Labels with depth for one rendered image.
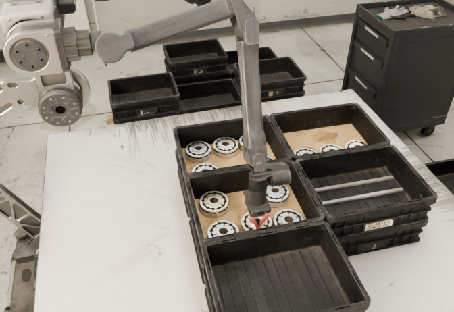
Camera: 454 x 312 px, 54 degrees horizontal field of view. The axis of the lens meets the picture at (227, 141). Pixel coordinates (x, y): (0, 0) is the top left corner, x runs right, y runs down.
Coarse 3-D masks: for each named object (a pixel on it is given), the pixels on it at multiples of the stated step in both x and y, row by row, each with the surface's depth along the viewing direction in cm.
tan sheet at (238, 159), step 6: (210, 144) 185; (240, 150) 181; (270, 150) 181; (216, 156) 178; (234, 156) 178; (240, 156) 178; (270, 156) 178; (186, 162) 175; (192, 162) 175; (204, 162) 175; (210, 162) 175; (216, 162) 175; (222, 162) 175; (228, 162) 175; (234, 162) 175; (240, 162) 175; (246, 162) 175; (186, 168) 172; (192, 168) 172
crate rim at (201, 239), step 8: (288, 160) 161; (240, 168) 158; (248, 168) 157; (296, 168) 157; (192, 176) 154; (200, 176) 154; (208, 176) 155; (304, 184) 151; (192, 192) 148; (192, 200) 145; (312, 200) 145; (192, 208) 142; (320, 216) 139; (200, 224) 137; (280, 224) 137; (288, 224) 137; (296, 224) 137; (200, 232) 134; (240, 232) 134; (248, 232) 134; (256, 232) 134; (200, 240) 132; (208, 240) 132
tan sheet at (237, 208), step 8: (288, 184) 165; (232, 192) 162; (240, 192) 162; (232, 200) 159; (240, 200) 159; (288, 200) 159; (296, 200) 159; (232, 208) 156; (240, 208) 156; (272, 208) 156; (280, 208) 156; (288, 208) 156; (296, 208) 156; (200, 216) 153; (224, 216) 153; (232, 216) 153; (240, 216) 153; (272, 216) 153; (304, 216) 153; (208, 224) 150; (240, 224) 150
